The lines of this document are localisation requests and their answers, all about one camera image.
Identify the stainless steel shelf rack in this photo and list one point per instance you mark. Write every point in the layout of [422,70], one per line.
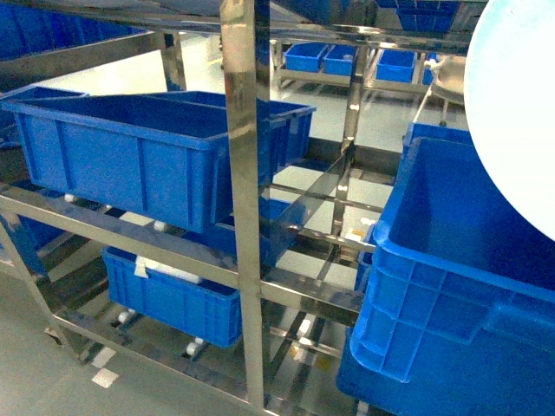
[247,28]

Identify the blue bin top shelf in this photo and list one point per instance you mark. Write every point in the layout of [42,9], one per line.
[26,31]

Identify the far blue bin two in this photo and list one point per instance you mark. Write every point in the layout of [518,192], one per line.
[339,60]

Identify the far blue bin three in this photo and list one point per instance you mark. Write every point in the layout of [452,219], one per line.
[395,65]

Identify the light blue oval tray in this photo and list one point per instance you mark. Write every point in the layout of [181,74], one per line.
[509,98]

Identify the large blue crate right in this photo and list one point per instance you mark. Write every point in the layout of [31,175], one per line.
[458,314]

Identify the far blue bin one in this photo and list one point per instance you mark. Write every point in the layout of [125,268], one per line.
[305,57]

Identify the blue bin shelf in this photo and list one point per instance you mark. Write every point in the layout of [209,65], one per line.
[208,310]
[26,31]

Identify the blue bin lower shelf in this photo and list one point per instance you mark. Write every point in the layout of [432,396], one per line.
[208,310]

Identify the blue bin on shelf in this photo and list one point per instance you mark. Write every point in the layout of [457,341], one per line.
[160,158]

